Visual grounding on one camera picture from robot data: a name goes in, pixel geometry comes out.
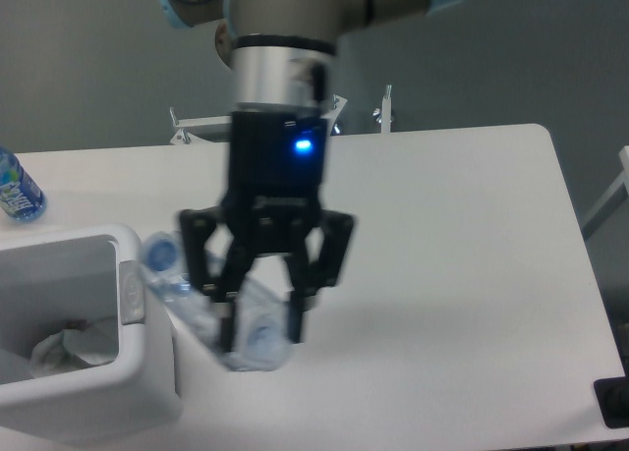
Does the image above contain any blue labelled water bottle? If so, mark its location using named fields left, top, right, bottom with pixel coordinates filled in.
left=1, top=147, right=47, bottom=223

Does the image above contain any white frame at right edge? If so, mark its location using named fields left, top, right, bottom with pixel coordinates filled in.
left=581, top=145, right=628, bottom=241

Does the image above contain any clear Ganten water bottle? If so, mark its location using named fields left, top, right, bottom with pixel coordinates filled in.
left=141, top=232, right=292, bottom=371

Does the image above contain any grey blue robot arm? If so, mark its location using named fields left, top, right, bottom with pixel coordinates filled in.
left=159, top=0, right=464, bottom=352

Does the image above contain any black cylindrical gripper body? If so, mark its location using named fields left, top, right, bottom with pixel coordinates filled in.
left=221, top=45, right=336, bottom=257

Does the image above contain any white plastic trash can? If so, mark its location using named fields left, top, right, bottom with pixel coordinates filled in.
left=1, top=225, right=183, bottom=445

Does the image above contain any black device at table corner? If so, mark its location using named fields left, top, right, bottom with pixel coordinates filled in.
left=594, top=376, right=628, bottom=429

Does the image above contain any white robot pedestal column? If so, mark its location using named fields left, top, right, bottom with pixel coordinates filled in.
left=214, top=20, right=233, bottom=71

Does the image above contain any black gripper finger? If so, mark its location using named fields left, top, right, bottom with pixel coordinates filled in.
left=177, top=206, right=255, bottom=353
left=284, top=210, right=355, bottom=343

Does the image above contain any crumpled paper trash in bin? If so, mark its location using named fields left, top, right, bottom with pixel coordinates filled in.
left=29, top=329, right=76, bottom=378

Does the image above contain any white green paper wrapper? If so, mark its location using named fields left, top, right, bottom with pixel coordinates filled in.
left=64, top=316, right=119, bottom=367

